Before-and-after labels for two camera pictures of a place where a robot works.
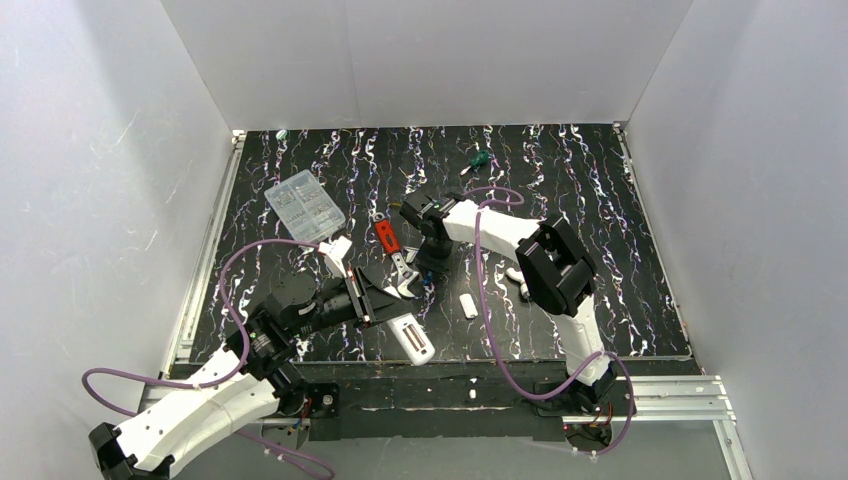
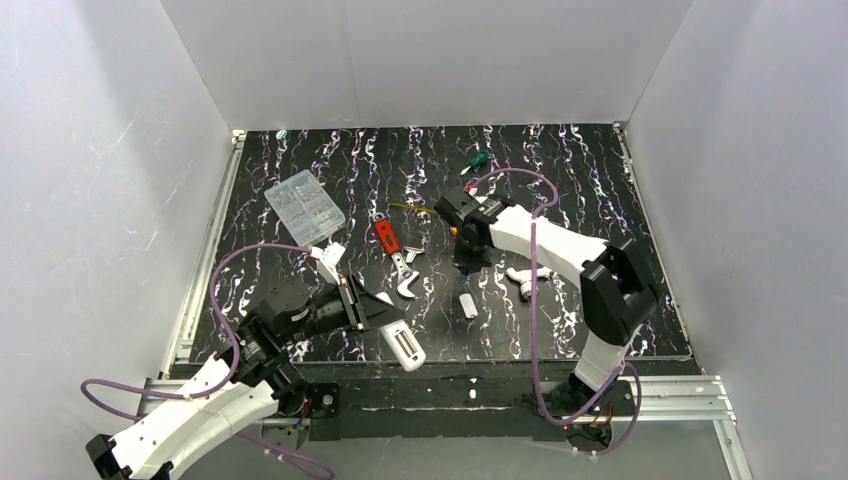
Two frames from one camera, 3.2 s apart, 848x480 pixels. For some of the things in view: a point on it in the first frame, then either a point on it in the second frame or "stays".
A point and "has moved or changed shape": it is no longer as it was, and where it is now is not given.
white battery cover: x=468 y=305 stays
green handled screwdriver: x=477 y=161 stays
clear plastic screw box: x=305 y=206 stays
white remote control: x=413 y=339 has moved or changed shape
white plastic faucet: x=518 y=276 stays
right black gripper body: x=431 y=258 -> x=454 y=210
